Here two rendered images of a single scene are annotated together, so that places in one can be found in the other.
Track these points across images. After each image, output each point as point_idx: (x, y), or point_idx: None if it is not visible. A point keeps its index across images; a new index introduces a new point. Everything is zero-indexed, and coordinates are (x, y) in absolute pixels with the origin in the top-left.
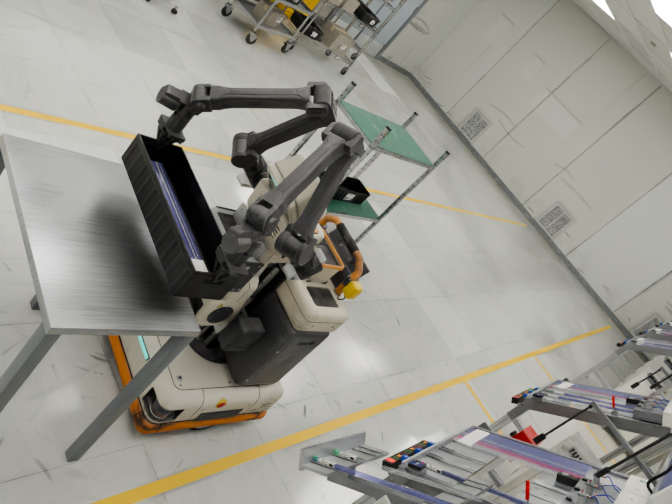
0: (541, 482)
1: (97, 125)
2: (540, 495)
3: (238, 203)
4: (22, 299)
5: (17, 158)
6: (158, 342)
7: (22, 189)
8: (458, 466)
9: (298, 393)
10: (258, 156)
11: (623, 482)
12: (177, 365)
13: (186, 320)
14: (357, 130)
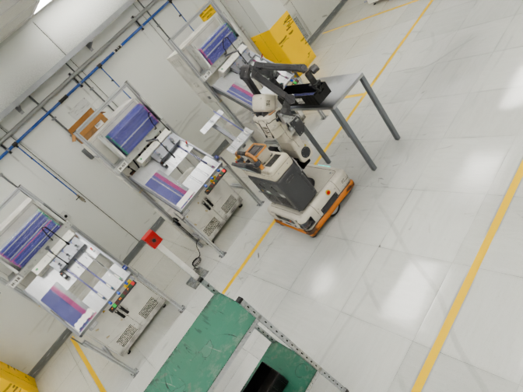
0: (172, 167)
1: (482, 264)
2: (177, 158)
3: (352, 355)
4: (379, 166)
5: (352, 75)
6: (317, 167)
7: (343, 75)
8: (199, 170)
9: (262, 259)
10: (283, 103)
11: (138, 177)
12: (307, 169)
13: (290, 106)
14: (243, 65)
